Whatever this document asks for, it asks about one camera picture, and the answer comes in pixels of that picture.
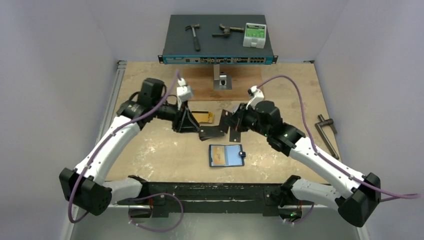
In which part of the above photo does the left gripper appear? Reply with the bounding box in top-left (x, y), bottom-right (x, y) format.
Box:
top-left (152, 97), bottom-right (200, 133)

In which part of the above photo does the black credit card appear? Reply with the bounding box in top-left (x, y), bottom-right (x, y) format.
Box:
top-left (218, 109), bottom-right (232, 134)
top-left (229, 128), bottom-right (241, 143)

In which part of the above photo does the gold credit card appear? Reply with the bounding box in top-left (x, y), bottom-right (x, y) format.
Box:
top-left (211, 146), bottom-right (226, 166)

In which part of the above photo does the navy blue card holder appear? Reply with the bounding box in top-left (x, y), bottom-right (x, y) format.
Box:
top-left (208, 144), bottom-right (247, 168)

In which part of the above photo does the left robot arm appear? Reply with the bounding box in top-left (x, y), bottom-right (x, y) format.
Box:
top-left (59, 76), bottom-right (200, 223)

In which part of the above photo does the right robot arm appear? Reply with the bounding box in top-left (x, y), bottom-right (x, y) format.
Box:
top-left (223, 100), bottom-right (381, 228)

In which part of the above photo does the black card pile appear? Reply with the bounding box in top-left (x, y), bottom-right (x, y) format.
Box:
top-left (198, 125), bottom-right (226, 141)

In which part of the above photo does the loose black credit card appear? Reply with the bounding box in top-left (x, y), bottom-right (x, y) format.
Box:
top-left (229, 128), bottom-right (241, 143)

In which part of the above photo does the plywood board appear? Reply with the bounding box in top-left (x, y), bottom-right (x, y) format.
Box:
top-left (181, 66), bottom-right (262, 101)

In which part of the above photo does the hammer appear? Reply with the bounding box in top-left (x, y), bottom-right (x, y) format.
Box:
top-left (184, 24), bottom-right (201, 52)

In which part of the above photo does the white green box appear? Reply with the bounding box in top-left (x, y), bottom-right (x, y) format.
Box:
top-left (242, 22), bottom-right (267, 49)

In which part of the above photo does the rusty metal clamp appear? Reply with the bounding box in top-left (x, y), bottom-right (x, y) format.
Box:
top-left (212, 24), bottom-right (245, 38)

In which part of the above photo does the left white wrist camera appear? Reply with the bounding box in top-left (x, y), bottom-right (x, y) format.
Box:
top-left (176, 78), bottom-right (194, 110)

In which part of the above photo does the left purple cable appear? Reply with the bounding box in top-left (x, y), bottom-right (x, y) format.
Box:
top-left (67, 68), bottom-right (185, 233)

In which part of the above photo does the purple cable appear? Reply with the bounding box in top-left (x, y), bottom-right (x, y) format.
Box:
top-left (256, 75), bottom-right (422, 226)
top-left (67, 68), bottom-right (185, 233)

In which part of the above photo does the metal bracket stand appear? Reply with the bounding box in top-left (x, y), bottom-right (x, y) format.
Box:
top-left (213, 64), bottom-right (233, 90)

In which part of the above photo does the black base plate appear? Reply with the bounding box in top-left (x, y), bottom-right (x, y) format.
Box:
top-left (118, 179), bottom-right (311, 221)

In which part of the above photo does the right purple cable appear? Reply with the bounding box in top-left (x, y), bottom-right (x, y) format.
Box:
top-left (256, 75), bottom-right (422, 226)

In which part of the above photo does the network switch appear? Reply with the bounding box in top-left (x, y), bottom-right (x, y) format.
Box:
top-left (158, 14), bottom-right (278, 65)

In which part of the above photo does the aluminium frame rail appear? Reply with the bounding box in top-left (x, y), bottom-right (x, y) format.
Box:
top-left (61, 61), bottom-right (370, 240)

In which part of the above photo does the metal crank handle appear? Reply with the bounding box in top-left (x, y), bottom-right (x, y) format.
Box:
top-left (315, 114), bottom-right (340, 160)

